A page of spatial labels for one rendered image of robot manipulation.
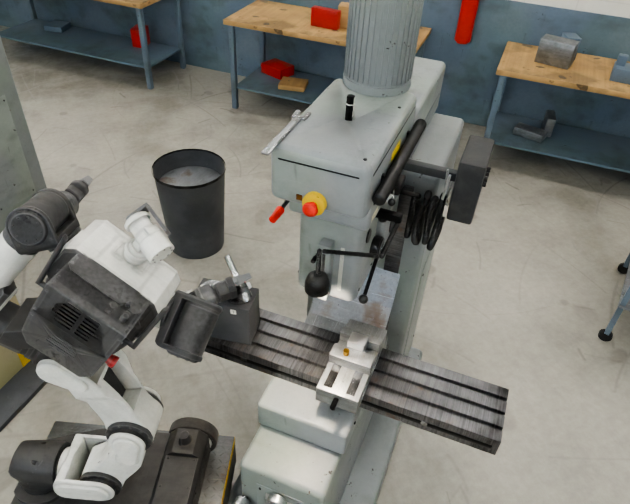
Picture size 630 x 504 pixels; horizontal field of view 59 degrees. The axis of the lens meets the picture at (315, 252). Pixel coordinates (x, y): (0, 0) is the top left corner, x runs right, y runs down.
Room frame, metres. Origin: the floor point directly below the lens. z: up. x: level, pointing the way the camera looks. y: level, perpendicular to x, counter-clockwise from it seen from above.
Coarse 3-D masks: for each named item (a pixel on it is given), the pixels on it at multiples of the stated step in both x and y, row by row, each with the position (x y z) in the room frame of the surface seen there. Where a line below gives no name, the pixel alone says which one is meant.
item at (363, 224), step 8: (296, 208) 1.27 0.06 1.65; (376, 208) 1.26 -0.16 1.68; (320, 216) 1.25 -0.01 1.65; (328, 216) 1.24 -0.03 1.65; (336, 216) 1.23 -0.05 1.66; (344, 216) 1.23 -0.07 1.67; (368, 216) 1.21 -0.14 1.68; (344, 224) 1.23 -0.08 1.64; (352, 224) 1.22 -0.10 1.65; (360, 224) 1.21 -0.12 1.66; (368, 224) 1.21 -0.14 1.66
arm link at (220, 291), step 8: (224, 280) 1.40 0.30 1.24; (232, 280) 1.39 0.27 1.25; (200, 288) 1.38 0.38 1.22; (208, 288) 1.37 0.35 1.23; (216, 288) 1.38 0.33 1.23; (224, 288) 1.38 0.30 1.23; (232, 288) 1.37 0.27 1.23; (208, 296) 1.35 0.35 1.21; (216, 296) 1.36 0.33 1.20; (224, 296) 1.37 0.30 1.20; (232, 296) 1.39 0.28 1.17
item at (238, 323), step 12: (252, 288) 1.49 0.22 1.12; (228, 300) 1.42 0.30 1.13; (252, 300) 1.43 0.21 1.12; (228, 312) 1.39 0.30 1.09; (240, 312) 1.39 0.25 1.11; (252, 312) 1.41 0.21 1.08; (216, 324) 1.40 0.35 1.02; (228, 324) 1.39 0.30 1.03; (240, 324) 1.39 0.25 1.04; (252, 324) 1.41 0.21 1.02; (216, 336) 1.40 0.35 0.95; (228, 336) 1.39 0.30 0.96; (240, 336) 1.39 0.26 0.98; (252, 336) 1.40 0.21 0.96
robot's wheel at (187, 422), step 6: (180, 420) 1.27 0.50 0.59; (186, 420) 1.27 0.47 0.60; (192, 420) 1.27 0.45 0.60; (198, 420) 1.27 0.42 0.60; (204, 420) 1.28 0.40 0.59; (174, 426) 1.25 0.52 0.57; (180, 426) 1.24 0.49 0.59; (186, 426) 1.24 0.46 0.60; (192, 426) 1.24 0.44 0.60; (198, 426) 1.24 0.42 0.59; (204, 426) 1.25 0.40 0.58; (210, 426) 1.26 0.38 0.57; (204, 432) 1.23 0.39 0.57; (210, 432) 1.24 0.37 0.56; (216, 432) 1.26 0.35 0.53; (210, 438) 1.23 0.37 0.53; (216, 438) 1.24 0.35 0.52; (210, 444) 1.23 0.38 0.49; (216, 444) 1.23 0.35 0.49; (210, 450) 1.23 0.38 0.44
